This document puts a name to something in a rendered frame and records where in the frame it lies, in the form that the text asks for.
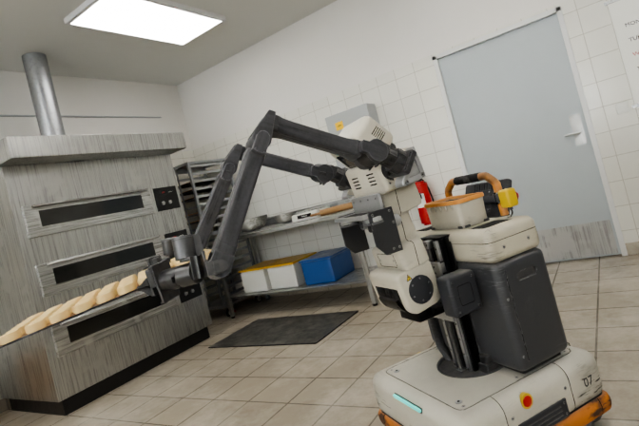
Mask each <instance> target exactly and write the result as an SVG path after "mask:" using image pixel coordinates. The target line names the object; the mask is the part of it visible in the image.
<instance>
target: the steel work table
mask: <svg viewBox="0 0 639 426"><path fill-rule="evenodd" d="M354 198H355V197H351V198H349V199H344V200H343V199H342V200H338V201H334V202H330V203H324V204H320V205H316V206H312V207H308V208H303V209H300V210H297V213H298V212H301V211H303V210H307V209H311V208H315V207H319V206H323V205H327V204H328V205H327V206H330V207H332V206H336V205H340V204H344V203H350V202H351V199H354ZM350 213H354V208H352V209H348V210H344V211H340V212H337V213H333V214H329V215H325V216H319V217H316V218H313V219H308V220H304V221H300V222H296V223H293V221H292V222H290V223H278V222H277V221H276V220H275V218H274V216H273V217H269V218H267V221H266V224H265V226H263V227H262V228H261V229H259V230H256V231H252V232H242V233H241V234H240V236H239V240H241V239H246V238H250V240H251V243H252V247H253V251H254V255H255V259H256V263H260V262H261V259H260V255H259V251H258V247H257V245H256V241H255V236H259V235H263V234H268V233H272V232H277V231H281V230H285V229H290V228H294V227H299V226H303V225H307V224H311V223H319V222H324V221H329V220H333V219H337V218H338V217H340V216H343V215H347V214H350ZM358 253H359V256H360V260H361V264H362V267H361V268H355V270H354V271H352V272H351V273H349V274H347V275H346V276H344V277H342V278H341V279H339V280H338V281H335V282H327V283H321V284H314V285H306V283H304V284H302V285H300V286H299V287H291V288H283V289H276V290H273V289H270V290H268V291H261V292H254V293H245V292H244V291H242V292H241V293H239V294H237V295H235V296H233V297H230V293H229V289H228V285H227V281H226V277H223V278H221V280H222V284H223V291H224V294H225V298H226V302H227V306H228V310H229V314H230V317H231V319H234V318H235V312H234V308H233V304H232V299H239V298H247V297H255V296H263V295H265V298H266V300H270V297H269V295H271V294H279V293H286V292H294V291H302V290H310V289H318V288H325V287H333V286H342V285H349V284H357V283H365V282H367V286H368V290H369V294H370V298H371V302H372V304H373V306H377V305H378V300H377V297H376V293H375V289H374V286H373V284H372V282H371V280H370V277H369V274H370V272H372V271H373V270H375V269H377V268H378V266H377V265H375V266H368V263H367V260H366V256H365V252H364V251H361V252H358Z"/></svg>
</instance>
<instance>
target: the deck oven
mask: <svg viewBox="0 0 639 426"><path fill-rule="evenodd" d="M185 148H186V144H185V140H184V134H183V133H182V132H167V133H127V134H87V135H47V136H6V137H4V138H3V139H1V140H0V337H1V336H3V335H5V334H6V333H7V332H8V331H10V330H11V329H12V328H13V327H15V326H16V325H17V324H19V323H21V322H23V320H26V319H27V318H29V317H31V316H33V315H36V314H38V313H41V312H46V311H47V310H48V309H50V308H52V307H54V306H57V305H59V304H65V303H67V301H69V300H73V299H75V298H78V297H83V296H84V295H85V294H87V293H89V292H91V291H94V290H96V289H101V290H102V289H103V288H104V287H105V286H107V285H109V284H111V283H114V282H115V281H118V282H120V281H121V280H122V279H124V278H126V277H129V276H131V275H134V274H135V275H136V276H137V277H138V274H139V272H141V271H143V269H144V268H145V267H148V265H147V262H146V261H145V260H147V259H150V258H153V257H156V256H158V255H160V256H161V258H162V260H164V259H166V258H169V257H171V256H168V257H167V256H164V254H163V249H162V243H161V240H162V239H166V238H172V237H179V236H183V235H190V233H189V229H188V225H187V221H186V217H185V214H184V207H183V203H182V199H181V195H180V191H179V187H178V184H177V180H176V176H175V172H174V168H173V164H172V161H171V158H170V154H173V153H175V152H177V151H180V150H182V149H185ZM179 290H180V295H179V296H177V297H176V298H174V299H172V300H170V301H168V302H166V303H161V302H162V300H161V297H160V295H157V296H153V297H151V296H149V295H148V294H146V293H144V292H140V291H136V292H133V293H131V294H128V295H126V296H124V297H121V298H119V299H117V300H114V301H112V302H109V303H107V304H104V305H102V306H100V307H97V308H95V309H93V310H90V311H88V312H85V313H84V314H82V315H79V316H77V317H75V318H72V319H69V320H66V321H64V322H61V323H59V324H57V325H54V326H52V327H50V328H48V329H46V330H43V331H41V332H39V333H36V334H34V335H32V336H29V337H27V338H24V339H21V340H18V341H16V342H15V343H12V344H10V345H8V346H5V347H3V348H0V395H1V398H9V399H10V406H11V409H12V411H21V412H30V413H38V414H48V415H57V416H67V415H69V414H71V413H72V412H74V411H76V410H78V409H80V408H82V407H83V406H85V405H87V404H89V403H90V402H92V401H93V400H95V399H97V398H99V397H102V396H103V395H105V394H107V393H109V392H111V391H113V390H114V389H116V388H118V387H120V386H122V385H124V384H125V383H127V382H129V381H131V380H133V379H134V378H136V377H138V376H140V375H142V374H144V373H145V372H147V371H149V370H151V369H153V368H155V367H156V366H158V365H160V364H162V363H164V362H166V361H167V360H169V359H171V358H174V357H176V356H177V355H179V354H180V353H182V352H184V351H186V350H187V349H189V348H191V347H193V346H195V345H197V344H199V343H200V342H202V341H204V340H206V339H209V338H210V336H209V332H208V328H207V326H208V325H210V324H212V319H211V317H210V313H209V309H208V305H207V301H206V297H205V293H204V290H203V283H202V282H200V283H197V284H193V285H189V286H186V287H183V288H179Z"/></svg>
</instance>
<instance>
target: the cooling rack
mask: <svg viewBox="0 0 639 426"><path fill-rule="evenodd" d="M223 160H224V158H222V159H213V160H204V161H195V162H187V163H184V164H181V165H177V166H175V167H173V168H174V172H175V173H176V177H177V181H178V185H179V188H180V192H181V196H182V200H183V204H184V211H185V215H186V218H187V222H188V226H189V230H190V234H192V230H191V226H190V222H189V219H188V215H187V211H186V207H185V203H184V196H183V192H182V189H181V185H180V181H179V177H178V173H177V172H184V171H188V175H189V179H190V182H191V186H192V190H193V194H194V198H195V202H196V205H197V209H198V213H199V217H200V219H201V216H202V214H203V213H202V210H201V206H200V202H199V198H198V194H197V190H196V186H195V183H194V179H193V175H192V171H191V170H199V169H205V168H208V167H210V166H213V165H208V166H200V167H192V168H191V167H190V165H198V164H207V163H216V162H222V161H223ZM215 281H216V284H217V288H218V292H219V296H220V298H219V299H217V300H214V301H212V302H210V301H209V297H208V294H207V290H206V286H205V282H204V279H203V286H204V290H205V294H206V297H207V301H208V304H207V305H208V309H209V310H215V309H224V308H226V310H227V308H228V306H227V302H226V298H224V297H223V292H222V289H221V285H220V281H219V279H217V280H215ZM244 299H246V298H239V299H232V304H235V303H237V302H239V301H241V300H244Z"/></svg>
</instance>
